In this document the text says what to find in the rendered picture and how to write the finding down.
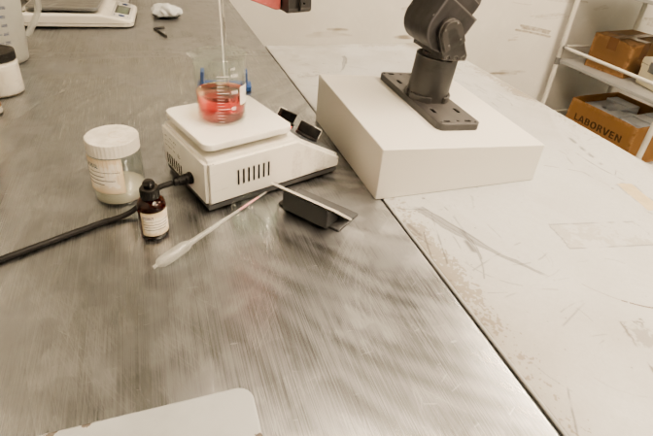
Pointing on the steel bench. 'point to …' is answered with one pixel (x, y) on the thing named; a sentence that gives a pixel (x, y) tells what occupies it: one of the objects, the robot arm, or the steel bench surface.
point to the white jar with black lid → (10, 73)
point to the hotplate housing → (243, 165)
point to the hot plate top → (189, 123)
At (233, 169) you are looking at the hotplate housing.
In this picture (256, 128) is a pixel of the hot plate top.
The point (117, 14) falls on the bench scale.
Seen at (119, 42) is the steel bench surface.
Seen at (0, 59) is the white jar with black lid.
